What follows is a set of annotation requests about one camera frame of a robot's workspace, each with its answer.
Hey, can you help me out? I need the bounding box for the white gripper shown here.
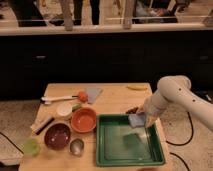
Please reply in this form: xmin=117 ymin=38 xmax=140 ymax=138
xmin=143 ymin=91 xmax=169 ymax=128

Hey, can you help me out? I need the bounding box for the blue sponge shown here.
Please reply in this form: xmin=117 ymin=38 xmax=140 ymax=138
xmin=128 ymin=113 xmax=146 ymax=128

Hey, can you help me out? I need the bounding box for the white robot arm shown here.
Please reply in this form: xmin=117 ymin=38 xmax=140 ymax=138
xmin=143 ymin=76 xmax=213 ymax=132

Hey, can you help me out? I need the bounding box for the green plastic tray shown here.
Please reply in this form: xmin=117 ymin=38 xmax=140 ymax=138
xmin=96 ymin=114 xmax=165 ymax=167

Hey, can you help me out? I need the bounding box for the brown grape bunch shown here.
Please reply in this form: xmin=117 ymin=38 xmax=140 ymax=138
xmin=126 ymin=107 xmax=139 ymax=114

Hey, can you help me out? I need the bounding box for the yellow banana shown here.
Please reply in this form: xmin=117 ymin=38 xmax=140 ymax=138
xmin=127 ymin=85 xmax=147 ymax=91

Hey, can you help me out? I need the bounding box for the grey blue cloth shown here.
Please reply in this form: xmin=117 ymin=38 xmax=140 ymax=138
xmin=86 ymin=88 xmax=102 ymax=104

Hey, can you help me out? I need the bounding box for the orange bowl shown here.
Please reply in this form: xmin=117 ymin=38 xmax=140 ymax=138
xmin=70 ymin=107 xmax=96 ymax=133

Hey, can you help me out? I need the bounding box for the wooden table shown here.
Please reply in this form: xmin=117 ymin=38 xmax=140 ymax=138
xmin=19 ymin=83 xmax=172 ymax=171

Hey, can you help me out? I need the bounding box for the orange ball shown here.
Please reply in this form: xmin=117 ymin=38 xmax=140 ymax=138
xmin=78 ymin=91 xmax=88 ymax=102

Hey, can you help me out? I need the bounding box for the green small object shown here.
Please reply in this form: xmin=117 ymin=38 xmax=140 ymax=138
xmin=72 ymin=104 xmax=82 ymax=111

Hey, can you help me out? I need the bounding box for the small metal cup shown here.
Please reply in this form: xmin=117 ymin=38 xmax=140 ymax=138
xmin=69 ymin=138 xmax=84 ymax=157

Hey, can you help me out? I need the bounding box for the small white bowl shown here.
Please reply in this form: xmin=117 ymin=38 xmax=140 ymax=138
xmin=56 ymin=102 xmax=72 ymax=117

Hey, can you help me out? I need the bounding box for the maroon bowl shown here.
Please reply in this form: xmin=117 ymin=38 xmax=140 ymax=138
xmin=44 ymin=123 xmax=71 ymax=150

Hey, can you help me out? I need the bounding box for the black white scrub brush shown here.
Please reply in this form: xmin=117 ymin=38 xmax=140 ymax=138
xmin=30 ymin=116 xmax=54 ymax=135

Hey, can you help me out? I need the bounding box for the green plastic cup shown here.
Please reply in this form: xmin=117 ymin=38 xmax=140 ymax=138
xmin=22 ymin=138 xmax=40 ymax=156

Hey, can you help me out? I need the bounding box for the black cabinet counter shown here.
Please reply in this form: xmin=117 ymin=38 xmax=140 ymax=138
xmin=0 ymin=24 xmax=213 ymax=100

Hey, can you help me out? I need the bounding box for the black power cable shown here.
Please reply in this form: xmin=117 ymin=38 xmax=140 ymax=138
xmin=165 ymin=111 xmax=195 ymax=147

